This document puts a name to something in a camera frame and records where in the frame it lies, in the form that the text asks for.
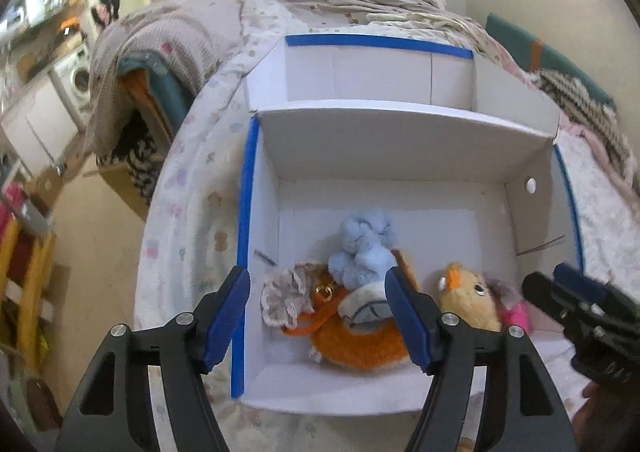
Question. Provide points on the bed with floral sheet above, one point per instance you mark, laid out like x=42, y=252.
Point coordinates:
x=200, y=212

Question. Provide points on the yellow plush toy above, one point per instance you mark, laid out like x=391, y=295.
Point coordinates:
x=467, y=302

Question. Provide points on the black and white striped cloth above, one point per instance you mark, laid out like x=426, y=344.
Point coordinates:
x=145, y=172

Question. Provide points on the grey knitted blanket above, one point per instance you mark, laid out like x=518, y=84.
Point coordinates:
x=170, y=42

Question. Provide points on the white base cabinet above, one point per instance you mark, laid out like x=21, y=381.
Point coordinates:
x=35, y=127

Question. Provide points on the pink plush toy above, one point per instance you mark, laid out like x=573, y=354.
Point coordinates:
x=515, y=317

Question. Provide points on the grey fluffy plush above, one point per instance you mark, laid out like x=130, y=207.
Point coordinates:
x=285, y=297

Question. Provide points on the brown striped knitted blanket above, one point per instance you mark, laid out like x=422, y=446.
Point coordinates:
x=575, y=97

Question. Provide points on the teal upholstered chair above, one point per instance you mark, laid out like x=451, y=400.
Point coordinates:
x=170, y=92

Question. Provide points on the white washing machine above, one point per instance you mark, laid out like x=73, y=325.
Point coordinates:
x=75, y=82

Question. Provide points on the cardboard box on floor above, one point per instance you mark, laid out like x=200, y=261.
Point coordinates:
x=47, y=187

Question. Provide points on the yellow rack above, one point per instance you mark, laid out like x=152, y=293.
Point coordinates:
x=35, y=282

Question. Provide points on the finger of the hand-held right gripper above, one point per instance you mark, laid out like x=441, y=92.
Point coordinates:
x=580, y=282
x=547, y=294

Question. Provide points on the white cardboard box blue trim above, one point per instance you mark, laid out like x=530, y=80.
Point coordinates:
x=400, y=152

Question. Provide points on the dark hanging clothes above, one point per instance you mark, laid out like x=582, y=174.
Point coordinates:
x=106, y=4

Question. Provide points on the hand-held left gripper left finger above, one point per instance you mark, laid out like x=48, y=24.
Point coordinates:
x=225, y=322

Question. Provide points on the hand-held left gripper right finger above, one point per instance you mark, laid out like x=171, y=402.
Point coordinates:
x=407, y=322

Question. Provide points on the person's right hand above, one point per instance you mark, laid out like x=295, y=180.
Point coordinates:
x=587, y=412

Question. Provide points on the orange fox plush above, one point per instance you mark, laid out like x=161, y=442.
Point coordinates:
x=360, y=347

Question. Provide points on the light blue plush toy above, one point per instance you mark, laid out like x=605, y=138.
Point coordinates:
x=360, y=262

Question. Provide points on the teal headboard cushion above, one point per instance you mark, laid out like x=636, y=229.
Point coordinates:
x=510, y=34

